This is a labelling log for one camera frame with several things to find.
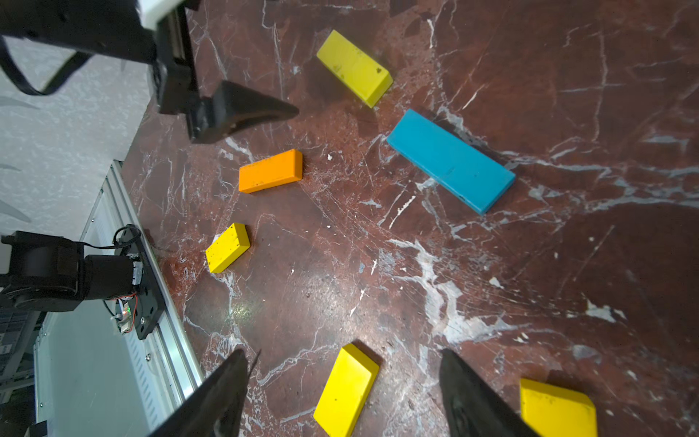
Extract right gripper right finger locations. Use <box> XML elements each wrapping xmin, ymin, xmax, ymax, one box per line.
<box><xmin>439</xmin><ymin>349</ymin><xmax>537</xmax><ymax>436</ymax></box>

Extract teal long block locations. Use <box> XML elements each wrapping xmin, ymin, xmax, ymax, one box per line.
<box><xmin>388</xmin><ymin>110</ymin><xmax>515</xmax><ymax>215</ymax></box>

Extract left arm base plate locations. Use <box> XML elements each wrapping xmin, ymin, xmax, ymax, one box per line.
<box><xmin>114</xmin><ymin>224</ymin><xmax>166</xmax><ymax>340</ymax></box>

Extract yellow block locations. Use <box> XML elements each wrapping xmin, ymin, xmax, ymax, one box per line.
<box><xmin>520</xmin><ymin>379</ymin><xmax>598</xmax><ymax>437</ymax></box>
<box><xmin>313</xmin><ymin>343</ymin><xmax>380</xmax><ymax>437</ymax></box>
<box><xmin>317</xmin><ymin>30</ymin><xmax>393</xmax><ymax>109</ymax></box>
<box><xmin>206</xmin><ymin>223</ymin><xmax>250</xmax><ymax>274</ymax></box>

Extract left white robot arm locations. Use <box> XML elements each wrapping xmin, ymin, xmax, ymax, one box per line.
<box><xmin>1</xmin><ymin>1</ymin><xmax>298</xmax><ymax>312</ymax></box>

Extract orange block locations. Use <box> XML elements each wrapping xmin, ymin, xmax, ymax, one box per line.
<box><xmin>238</xmin><ymin>149</ymin><xmax>303</xmax><ymax>194</ymax></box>

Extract aluminium front rail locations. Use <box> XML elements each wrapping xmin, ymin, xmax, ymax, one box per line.
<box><xmin>32</xmin><ymin>159</ymin><xmax>206</xmax><ymax>437</ymax></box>

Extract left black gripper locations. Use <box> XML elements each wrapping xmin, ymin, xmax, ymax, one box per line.
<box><xmin>151</xmin><ymin>5</ymin><xmax>300</xmax><ymax>144</ymax></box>

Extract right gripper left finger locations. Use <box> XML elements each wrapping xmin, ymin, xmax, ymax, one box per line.
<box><xmin>150</xmin><ymin>349</ymin><xmax>260</xmax><ymax>437</ymax></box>

